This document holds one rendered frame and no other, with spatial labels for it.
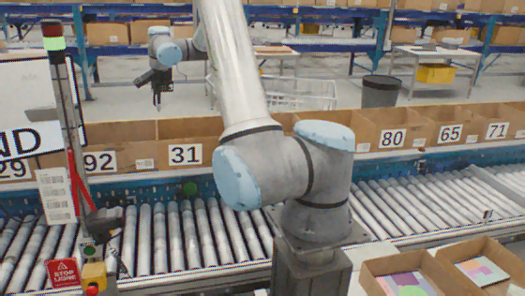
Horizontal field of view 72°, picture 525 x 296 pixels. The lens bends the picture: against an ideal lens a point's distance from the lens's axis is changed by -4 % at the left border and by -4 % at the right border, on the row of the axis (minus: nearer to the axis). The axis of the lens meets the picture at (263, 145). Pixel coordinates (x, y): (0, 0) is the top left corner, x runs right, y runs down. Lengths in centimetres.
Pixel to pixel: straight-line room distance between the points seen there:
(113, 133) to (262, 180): 145
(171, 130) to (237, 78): 130
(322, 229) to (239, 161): 29
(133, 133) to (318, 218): 140
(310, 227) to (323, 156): 19
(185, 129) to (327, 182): 135
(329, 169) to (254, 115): 21
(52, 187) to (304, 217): 76
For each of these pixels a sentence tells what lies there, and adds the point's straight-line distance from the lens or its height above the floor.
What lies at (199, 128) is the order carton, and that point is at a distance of 212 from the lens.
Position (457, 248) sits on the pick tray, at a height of 82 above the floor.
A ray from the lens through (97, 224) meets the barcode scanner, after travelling 125.
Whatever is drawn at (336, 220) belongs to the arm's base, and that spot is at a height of 124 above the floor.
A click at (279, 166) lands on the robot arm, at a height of 141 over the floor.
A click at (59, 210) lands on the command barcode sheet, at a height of 110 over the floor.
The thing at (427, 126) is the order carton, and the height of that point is 102.
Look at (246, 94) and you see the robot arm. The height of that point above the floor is 154.
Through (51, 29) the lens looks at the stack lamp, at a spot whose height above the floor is 164.
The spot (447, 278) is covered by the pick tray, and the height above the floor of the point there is 82.
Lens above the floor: 178
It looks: 25 degrees down
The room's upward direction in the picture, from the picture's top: 2 degrees clockwise
